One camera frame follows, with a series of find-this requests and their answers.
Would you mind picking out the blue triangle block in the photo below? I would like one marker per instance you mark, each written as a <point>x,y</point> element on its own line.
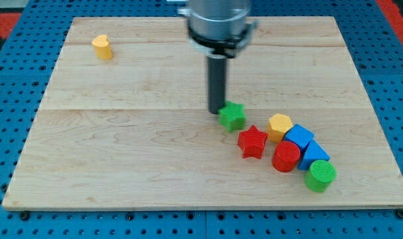
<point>312,153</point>

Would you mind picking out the green star block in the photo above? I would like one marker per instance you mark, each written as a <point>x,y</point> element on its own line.
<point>232,116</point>

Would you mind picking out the red cylinder block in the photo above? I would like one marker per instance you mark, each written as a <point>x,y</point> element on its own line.
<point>286,156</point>

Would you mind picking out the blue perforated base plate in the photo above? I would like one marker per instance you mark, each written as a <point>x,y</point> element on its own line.
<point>27,60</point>

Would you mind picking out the wooden board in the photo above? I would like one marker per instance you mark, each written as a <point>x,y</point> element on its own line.
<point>133,133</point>

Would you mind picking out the red star block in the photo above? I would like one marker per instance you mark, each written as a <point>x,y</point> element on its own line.
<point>252,142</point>

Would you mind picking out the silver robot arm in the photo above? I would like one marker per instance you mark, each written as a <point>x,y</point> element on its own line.
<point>219,29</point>

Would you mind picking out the green cylinder block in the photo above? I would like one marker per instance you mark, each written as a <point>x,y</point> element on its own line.
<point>319,176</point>

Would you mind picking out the yellow hexagon block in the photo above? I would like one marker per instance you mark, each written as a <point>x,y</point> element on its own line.
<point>277,126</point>

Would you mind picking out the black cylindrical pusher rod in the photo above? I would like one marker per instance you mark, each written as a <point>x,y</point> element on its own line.
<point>216,83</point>

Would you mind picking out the yellow heart block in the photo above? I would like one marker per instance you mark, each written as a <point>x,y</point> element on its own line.
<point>102,47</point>

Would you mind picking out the blue cube block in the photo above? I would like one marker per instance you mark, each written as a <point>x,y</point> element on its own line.
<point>300,136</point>

